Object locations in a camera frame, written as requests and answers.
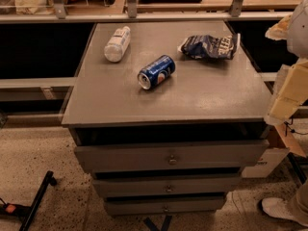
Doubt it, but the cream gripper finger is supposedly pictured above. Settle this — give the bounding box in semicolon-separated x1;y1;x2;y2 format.
265;59;308;125
265;14;292;40

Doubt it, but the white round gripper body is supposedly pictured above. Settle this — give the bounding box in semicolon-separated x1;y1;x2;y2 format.
287;0;308;58

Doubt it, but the blue pepsi can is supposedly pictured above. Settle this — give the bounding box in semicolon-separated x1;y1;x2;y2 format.
138;55;175;90

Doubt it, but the white cardboard box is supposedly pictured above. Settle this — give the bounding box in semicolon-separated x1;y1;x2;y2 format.
242;122;307;179

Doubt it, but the blue crumpled chip bag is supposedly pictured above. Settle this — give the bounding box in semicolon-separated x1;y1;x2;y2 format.
178;34;241;60

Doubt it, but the top grey drawer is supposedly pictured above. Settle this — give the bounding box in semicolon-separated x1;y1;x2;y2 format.
74;140;269;172

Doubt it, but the grey drawer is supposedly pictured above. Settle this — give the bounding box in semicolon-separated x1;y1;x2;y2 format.
74;140;269;172
93;175;241;198
104;196;225;216

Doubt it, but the white shoe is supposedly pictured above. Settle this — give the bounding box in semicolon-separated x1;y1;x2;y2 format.
260;197;308;227

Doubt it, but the grey drawer cabinet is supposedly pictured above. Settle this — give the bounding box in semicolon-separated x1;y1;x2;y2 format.
63;21;270;203

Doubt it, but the clear plastic water bottle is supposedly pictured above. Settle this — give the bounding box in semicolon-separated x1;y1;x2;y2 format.
104;26;131;63

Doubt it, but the bottom grey drawer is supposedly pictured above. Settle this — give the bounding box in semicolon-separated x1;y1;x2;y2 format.
104;196;225;216

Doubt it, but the middle grey drawer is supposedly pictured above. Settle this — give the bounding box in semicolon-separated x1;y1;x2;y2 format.
93;175;241;198

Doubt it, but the wooden shelf with clutter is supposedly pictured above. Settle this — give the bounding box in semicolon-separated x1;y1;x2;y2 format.
0;0;302;24

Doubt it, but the black stand leg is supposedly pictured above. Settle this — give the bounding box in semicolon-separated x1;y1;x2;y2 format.
0;170;57;231

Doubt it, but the grey metal shelf rail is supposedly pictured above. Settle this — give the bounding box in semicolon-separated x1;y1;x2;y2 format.
0;77;76;101

